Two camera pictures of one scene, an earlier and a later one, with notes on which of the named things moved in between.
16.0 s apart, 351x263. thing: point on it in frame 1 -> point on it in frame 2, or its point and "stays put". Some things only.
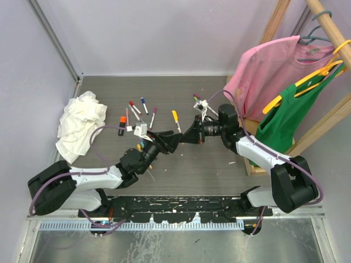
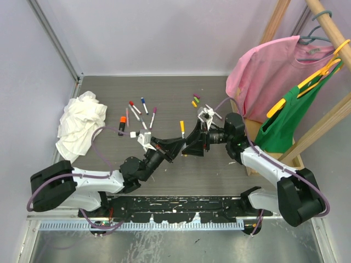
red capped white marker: [132, 104] stays put
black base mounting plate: [179, 209] stays put
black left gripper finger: [172, 141] -> [175, 150]
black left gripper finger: [163, 133] -> [173, 142]
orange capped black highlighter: [123, 120] stays put
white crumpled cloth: [81, 115] stays put
